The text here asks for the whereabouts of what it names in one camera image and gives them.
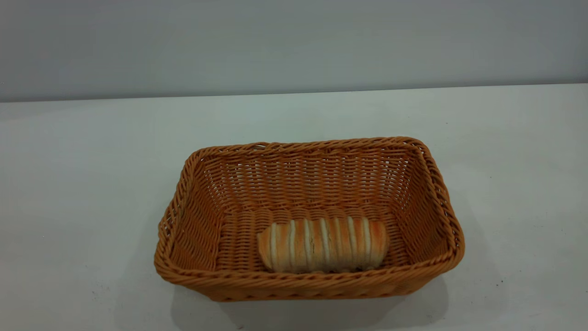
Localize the striped spiral bread roll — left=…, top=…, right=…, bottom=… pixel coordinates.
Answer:
left=257, top=216, right=390, bottom=274

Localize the orange woven wicker basket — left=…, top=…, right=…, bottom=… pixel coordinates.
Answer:
left=154, top=136, right=465, bottom=302

